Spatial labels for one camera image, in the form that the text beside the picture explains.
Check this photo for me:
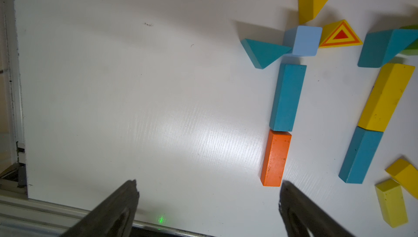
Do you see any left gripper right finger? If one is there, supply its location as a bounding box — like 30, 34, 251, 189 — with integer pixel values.
279, 180, 353, 237

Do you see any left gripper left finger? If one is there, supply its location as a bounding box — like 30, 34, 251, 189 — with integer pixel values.
61, 180, 139, 237

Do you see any orange rectangular block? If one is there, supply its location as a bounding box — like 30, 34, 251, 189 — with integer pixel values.
260, 130, 292, 187

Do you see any lime yellow rectangular block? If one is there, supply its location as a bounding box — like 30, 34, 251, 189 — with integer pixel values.
375, 179, 408, 228

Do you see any teal long block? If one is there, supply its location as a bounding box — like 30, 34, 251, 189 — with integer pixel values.
339, 127, 384, 184

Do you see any teal long block diagonal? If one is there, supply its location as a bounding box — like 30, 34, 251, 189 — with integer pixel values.
270, 63, 307, 132

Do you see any teal triangle block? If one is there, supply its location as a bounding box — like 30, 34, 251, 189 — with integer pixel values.
241, 39, 292, 69

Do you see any light blue cube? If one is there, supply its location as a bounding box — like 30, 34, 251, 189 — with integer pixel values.
283, 26, 322, 57

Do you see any teal trapezoid block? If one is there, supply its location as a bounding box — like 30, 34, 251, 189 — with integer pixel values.
358, 29, 418, 68

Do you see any green cube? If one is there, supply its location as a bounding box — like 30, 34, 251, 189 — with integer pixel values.
400, 24, 418, 56

